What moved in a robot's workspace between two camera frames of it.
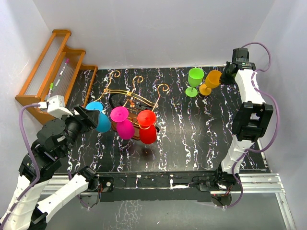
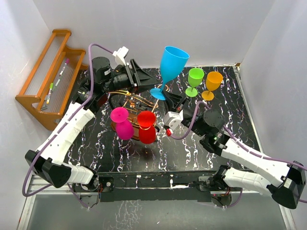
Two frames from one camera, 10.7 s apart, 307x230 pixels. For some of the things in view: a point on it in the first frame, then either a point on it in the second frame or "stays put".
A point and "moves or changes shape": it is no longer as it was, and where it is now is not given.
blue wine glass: [104, 124] -> [172, 61]
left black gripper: [92, 115] -> [140, 77]
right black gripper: [224, 79] -> [177, 100]
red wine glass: [147, 121] stays put
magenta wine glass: [124, 127] stays put
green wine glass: [195, 77] stays put
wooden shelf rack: [58, 72] stays put
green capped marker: [51, 87] stays put
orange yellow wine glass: [212, 81] moves or changes shape
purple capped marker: [66, 62] stays put
